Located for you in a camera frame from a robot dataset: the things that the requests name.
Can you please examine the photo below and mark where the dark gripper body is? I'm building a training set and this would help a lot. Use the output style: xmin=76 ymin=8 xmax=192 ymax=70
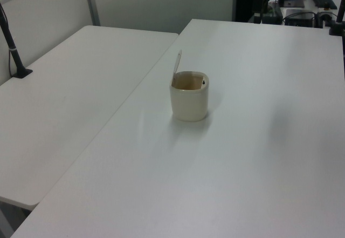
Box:
xmin=253 ymin=0 xmax=271 ymax=15

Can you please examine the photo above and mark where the cream ceramic cup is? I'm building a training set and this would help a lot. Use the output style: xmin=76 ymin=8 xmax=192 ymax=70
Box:
xmin=169 ymin=49 xmax=211 ymax=123

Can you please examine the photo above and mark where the dark green-black device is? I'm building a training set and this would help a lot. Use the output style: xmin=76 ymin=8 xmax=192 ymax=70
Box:
xmin=262 ymin=3 xmax=284 ymax=24

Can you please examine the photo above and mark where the black electronics box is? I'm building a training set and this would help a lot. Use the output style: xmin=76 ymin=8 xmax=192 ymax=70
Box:
xmin=285 ymin=9 xmax=316 ymax=27

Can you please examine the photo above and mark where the black clamp pole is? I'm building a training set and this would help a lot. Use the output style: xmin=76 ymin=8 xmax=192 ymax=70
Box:
xmin=328 ymin=0 xmax=345 ymax=36

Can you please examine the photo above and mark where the white side table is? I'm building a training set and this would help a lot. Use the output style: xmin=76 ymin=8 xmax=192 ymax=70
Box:
xmin=0 ymin=25 xmax=180 ymax=210

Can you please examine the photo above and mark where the grey partition frame post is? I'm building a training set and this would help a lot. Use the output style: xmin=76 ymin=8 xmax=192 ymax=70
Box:
xmin=82 ymin=0 xmax=101 ymax=27

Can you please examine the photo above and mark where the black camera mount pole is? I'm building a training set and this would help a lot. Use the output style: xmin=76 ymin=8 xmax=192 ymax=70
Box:
xmin=0 ymin=2 xmax=33 ymax=80

